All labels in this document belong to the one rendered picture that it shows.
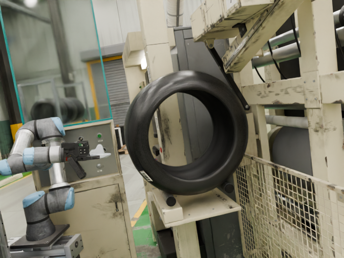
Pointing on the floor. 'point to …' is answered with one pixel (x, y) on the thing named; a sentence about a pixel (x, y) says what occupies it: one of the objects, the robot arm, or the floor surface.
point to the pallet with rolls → (120, 138)
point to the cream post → (166, 110)
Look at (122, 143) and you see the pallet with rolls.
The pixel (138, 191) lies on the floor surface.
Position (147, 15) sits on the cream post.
